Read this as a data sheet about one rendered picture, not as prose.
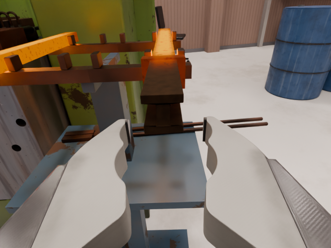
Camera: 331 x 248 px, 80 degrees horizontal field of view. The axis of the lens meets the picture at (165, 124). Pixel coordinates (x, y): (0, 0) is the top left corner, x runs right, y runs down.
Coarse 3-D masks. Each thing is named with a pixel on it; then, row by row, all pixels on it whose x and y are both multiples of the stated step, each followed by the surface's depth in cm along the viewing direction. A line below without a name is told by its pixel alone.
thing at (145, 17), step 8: (136, 0) 95; (144, 0) 95; (152, 0) 95; (136, 8) 96; (144, 8) 96; (152, 8) 97; (136, 16) 98; (144, 16) 98; (152, 16) 98; (136, 24) 100; (144, 24) 100; (152, 24) 100; (144, 32) 102; (144, 40) 104; (144, 104) 123
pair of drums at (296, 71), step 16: (288, 16) 207; (304, 16) 194; (320, 16) 188; (288, 32) 211; (304, 32) 199; (320, 32) 194; (288, 48) 215; (304, 48) 205; (320, 48) 200; (272, 64) 240; (288, 64) 220; (304, 64) 211; (320, 64) 209; (272, 80) 243; (288, 80) 226; (304, 80) 219; (320, 80) 219; (288, 96) 233; (304, 96) 228
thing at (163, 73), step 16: (160, 32) 42; (160, 48) 28; (144, 64) 21; (160, 64) 19; (176, 64) 19; (144, 80) 15; (160, 80) 15; (176, 80) 15; (144, 96) 13; (160, 96) 13; (176, 96) 13; (160, 112) 13; (176, 112) 16; (144, 128) 14; (160, 128) 14; (176, 128) 14
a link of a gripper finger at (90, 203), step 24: (120, 120) 12; (96, 144) 10; (120, 144) 10; (72, 168) 8; (96, 168) 8; (120, 168) 10; (72, 192) 7; (96, 192) 7; (120, 192) 7; (48, 216) 6; (72, 216) 6; (96, 216) 6; (120, 216) 6; (48, 240) 6; (72, 240) 6; (96, 240) 6; (120, 240) 7
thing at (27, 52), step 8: (64, 32) 50; (72, 32) 49; (40, 40) 39; (48, 40) 39; (56, 40) 41; (64, 40) 44; (8, 48) 32; (16, 48) 32; (24, 48) 32; (32, 48) 34; (40, 48) 36; (48, 48) 39; (56, 48) 41; (0, 56) 28; (24, 56) 32; (32, 56) 34; (40, 56) 36; (0, 64) 28; (0, 72) 28
